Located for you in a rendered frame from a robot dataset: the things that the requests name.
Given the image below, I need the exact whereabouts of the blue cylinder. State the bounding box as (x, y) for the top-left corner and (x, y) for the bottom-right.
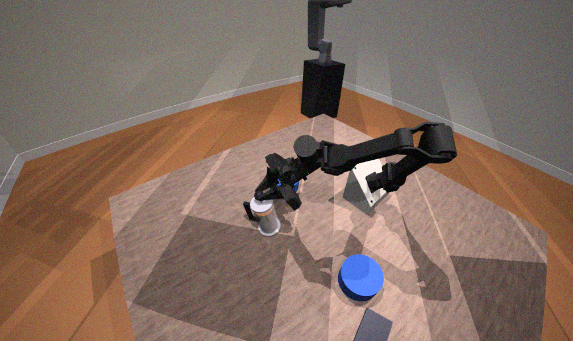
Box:
(277, 179), (299, 192)
(338, 255), (384, 301)

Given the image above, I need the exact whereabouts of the glass french press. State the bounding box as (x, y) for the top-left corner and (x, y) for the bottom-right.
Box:
(243, 191), (281, 237)

